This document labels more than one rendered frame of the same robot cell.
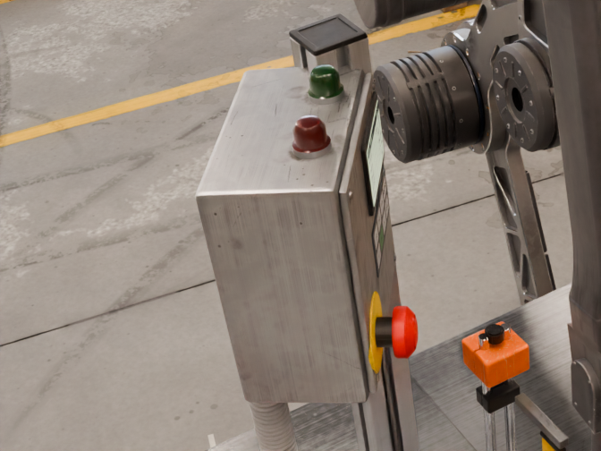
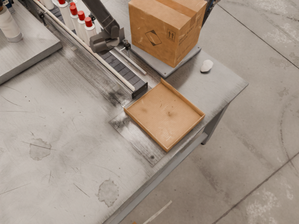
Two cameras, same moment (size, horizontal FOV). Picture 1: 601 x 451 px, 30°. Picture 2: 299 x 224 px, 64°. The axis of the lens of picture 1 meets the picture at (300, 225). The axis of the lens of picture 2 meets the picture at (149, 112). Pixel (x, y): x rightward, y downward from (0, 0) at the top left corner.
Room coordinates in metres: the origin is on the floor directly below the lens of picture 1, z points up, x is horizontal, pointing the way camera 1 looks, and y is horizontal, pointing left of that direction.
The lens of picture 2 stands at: (0.68, -1.57, 1.87)
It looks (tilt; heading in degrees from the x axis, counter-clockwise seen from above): 61 degrees down; 66
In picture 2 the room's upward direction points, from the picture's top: straight up
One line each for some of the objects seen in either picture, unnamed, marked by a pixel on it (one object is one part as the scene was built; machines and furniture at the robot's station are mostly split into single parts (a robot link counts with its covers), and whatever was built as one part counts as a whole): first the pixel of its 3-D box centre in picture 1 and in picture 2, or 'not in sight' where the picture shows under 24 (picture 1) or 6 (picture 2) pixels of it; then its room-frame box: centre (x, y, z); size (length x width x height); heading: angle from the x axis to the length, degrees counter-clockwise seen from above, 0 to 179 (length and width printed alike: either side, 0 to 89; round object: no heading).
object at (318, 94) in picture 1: (324, 81); not in sight; (0.71, -0.04, 1.49); 0.03 x 0.03 x 0.02
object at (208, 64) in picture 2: not in sight; (206, 65); (1.32, -0.90, 0.85); 0.08 x 0.07 x 0.04; 177
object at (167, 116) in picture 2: not in sight; (163, 112); (0.98, -1.07, 0.85); 0.30 x 0.26 x 0.04; 110
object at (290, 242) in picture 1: (308, 232); not in sight; (0.68, -0.01, 1.38); 0.17 x 0.10 x 0.19; 165
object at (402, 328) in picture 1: (396, 332); not in sight; (0.61, -0.05, 1.33); 0.04 x 0.03 x 0.04; 165
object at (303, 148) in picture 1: (309, 133); not in sight; (0.64, -0.02, 1.49); 0.03 x 0.03 x 0.02
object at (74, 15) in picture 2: not in sight; (78, 23); (0.75, -0.46, 0.98); 0.05 x 0.05 x 0.20
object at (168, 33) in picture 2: not in sight; (166, 24); (1.17, -0.66, 0.99); 0.30 x 0.24 x 0.27; 119
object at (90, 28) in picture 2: not in sight; (91, 35); (0.79, -0.58, 0.98); 0.05 x 0.05 x 0.20
